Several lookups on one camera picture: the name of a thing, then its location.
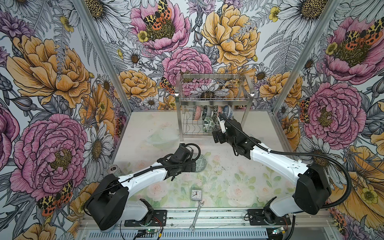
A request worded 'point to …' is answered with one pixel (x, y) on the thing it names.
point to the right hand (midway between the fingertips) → (222, 132)
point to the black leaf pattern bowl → (215, 111)
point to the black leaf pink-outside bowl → (197, 112)
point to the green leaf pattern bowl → (208, 124)
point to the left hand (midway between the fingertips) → (187, 168)
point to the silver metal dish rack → (200, 97)
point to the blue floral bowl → (227, 112)
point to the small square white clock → (196, 193)
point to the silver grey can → (114, 169)
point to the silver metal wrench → (192, 226)
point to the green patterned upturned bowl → (201, 164)
